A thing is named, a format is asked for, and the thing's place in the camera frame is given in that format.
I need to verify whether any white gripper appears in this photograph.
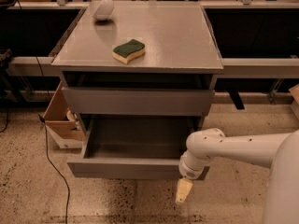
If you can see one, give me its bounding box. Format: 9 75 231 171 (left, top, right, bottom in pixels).
175 150 207 204

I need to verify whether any grey drawer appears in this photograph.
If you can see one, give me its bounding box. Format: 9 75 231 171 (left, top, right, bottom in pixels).
62 87 214 116
67 115 197 179

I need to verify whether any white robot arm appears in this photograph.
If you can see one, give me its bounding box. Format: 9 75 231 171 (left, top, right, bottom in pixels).
176 128 299 224

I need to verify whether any grey top drawer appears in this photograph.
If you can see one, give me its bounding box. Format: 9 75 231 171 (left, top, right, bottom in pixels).
62 87 214 116

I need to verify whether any grey drawer cabinet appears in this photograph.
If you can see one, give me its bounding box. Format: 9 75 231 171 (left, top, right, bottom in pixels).
51 0 224 133

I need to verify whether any wooden box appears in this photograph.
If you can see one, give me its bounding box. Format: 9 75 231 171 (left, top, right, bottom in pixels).
43 83 86 148

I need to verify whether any green yellow sponge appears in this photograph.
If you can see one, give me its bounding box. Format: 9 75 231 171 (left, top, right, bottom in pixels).
112 39 145 64

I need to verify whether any white bowl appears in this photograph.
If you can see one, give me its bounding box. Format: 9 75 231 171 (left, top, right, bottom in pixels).
93 0 114 21

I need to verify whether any black floor cable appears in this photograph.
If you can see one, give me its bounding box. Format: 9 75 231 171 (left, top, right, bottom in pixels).
37 113 72 224

